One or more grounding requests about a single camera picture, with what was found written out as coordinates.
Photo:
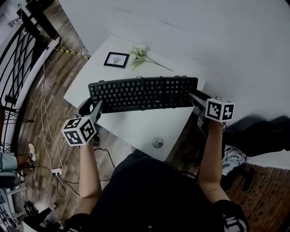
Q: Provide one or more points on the black picture frame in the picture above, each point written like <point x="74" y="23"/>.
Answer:
<point x="116" y="60"/>

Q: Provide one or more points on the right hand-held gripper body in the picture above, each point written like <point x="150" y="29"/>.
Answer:
<point x="218" y="109"/>

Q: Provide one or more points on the grey cloth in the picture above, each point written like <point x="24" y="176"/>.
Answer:
<point x="233" y="158"/>

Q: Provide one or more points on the person's black shirt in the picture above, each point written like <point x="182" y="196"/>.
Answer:
<point x="154" y="199"/>

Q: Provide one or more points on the person's right forearm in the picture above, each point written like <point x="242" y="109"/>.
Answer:
<point x="210" y="158"/>

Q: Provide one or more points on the person's left forearm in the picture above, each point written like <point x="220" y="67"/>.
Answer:
<point x="89" y="172"/>

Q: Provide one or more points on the black keyboard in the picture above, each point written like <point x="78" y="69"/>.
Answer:
<point x="145" y="95"/>

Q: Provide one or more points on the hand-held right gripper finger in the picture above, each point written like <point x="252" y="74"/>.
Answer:
<point x="198" y="102"/>
<point x="205" y="96"/>

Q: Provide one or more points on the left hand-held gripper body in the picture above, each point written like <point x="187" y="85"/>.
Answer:
<point x="78" y="131"/>

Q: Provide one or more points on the black office chair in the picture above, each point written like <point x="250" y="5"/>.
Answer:
<point x="260" y="136"/>

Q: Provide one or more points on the artificial flower sprig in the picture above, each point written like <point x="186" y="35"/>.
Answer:
<point x="139" y="56"/>

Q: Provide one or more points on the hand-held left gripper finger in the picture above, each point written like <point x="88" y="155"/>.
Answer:
<point x="81" y="108"/>
<point x="98" y="113"/>

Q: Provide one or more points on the white table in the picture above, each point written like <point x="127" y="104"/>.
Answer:
<point x="140" y="127"/>

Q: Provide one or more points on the grey swivel chair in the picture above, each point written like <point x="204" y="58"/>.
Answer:
<point x="9" y="181"/>

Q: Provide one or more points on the black metal railing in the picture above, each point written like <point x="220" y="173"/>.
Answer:
<point x="36" y="20"/>

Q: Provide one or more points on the white power strip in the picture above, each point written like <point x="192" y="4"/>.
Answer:
<point x="57" y="171"/>

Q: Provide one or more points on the yellow black floor tape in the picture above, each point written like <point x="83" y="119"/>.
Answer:
<point x="72" y="53"/>

